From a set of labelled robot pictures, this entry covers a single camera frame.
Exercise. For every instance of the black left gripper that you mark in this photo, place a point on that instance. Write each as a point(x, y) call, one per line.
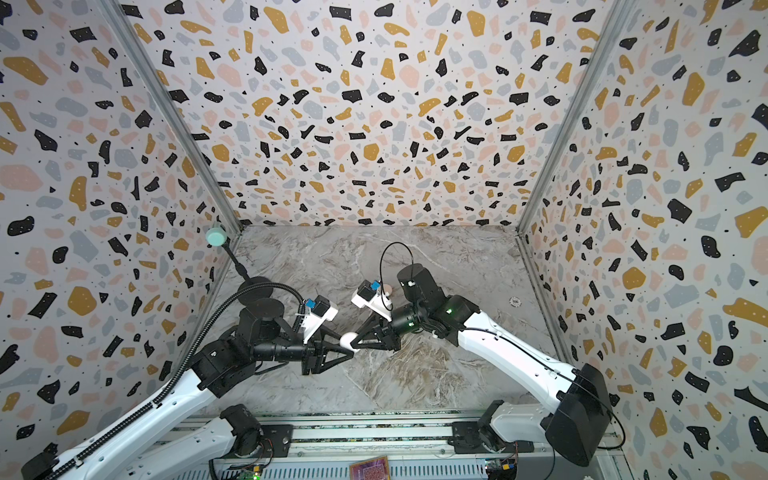
point(320, 355)

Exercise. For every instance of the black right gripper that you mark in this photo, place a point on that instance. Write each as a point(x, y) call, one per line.
point(389, 330)

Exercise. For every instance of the white earbud charging case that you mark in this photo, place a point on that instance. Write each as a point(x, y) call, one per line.
point(346, 341)

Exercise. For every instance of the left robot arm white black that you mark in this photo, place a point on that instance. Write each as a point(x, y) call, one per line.
point(264, 322)

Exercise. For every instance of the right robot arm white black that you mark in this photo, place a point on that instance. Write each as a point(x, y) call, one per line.
point(574, 411)

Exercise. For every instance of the black microphone stand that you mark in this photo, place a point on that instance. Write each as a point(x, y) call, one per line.
point(249, 281)

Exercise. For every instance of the pink circuit board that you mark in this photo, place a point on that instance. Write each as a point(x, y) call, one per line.
point(372, 469)

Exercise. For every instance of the green microphone head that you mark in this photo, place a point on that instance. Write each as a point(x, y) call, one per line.
point(216, 236)

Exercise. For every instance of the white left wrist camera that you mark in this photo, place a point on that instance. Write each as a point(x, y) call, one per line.
point(318, 311)

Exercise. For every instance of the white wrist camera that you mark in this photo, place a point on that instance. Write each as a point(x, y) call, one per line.
point(318, 311)
point(371, 295)

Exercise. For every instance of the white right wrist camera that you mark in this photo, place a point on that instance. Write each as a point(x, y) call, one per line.
point(371, 295)

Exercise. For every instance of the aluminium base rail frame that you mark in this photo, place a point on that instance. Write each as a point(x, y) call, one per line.
point(417, 444)

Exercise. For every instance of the aluminium corner post left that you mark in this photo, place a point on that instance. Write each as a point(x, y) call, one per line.
point(116, 19)

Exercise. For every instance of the aluminium corner post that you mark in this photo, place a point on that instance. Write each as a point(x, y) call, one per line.
point(116, 19)
point(615, 22)

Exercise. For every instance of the aluminium corner post right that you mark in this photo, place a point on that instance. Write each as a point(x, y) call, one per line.
point(615, 22)

